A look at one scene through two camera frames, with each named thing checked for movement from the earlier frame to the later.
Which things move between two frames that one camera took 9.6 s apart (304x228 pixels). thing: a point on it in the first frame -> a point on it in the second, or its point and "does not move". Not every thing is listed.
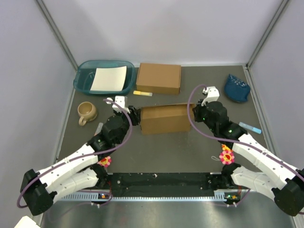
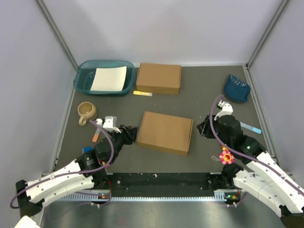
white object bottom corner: x=26 y=222 does not move
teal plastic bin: x=85 y=72 does not move
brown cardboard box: x=166 y=118 -> x=165 y=132
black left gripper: x=135 y=115 -> x=128 y=133
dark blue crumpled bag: x=236 y=90 does not move
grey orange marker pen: x=99 y=128 does not move
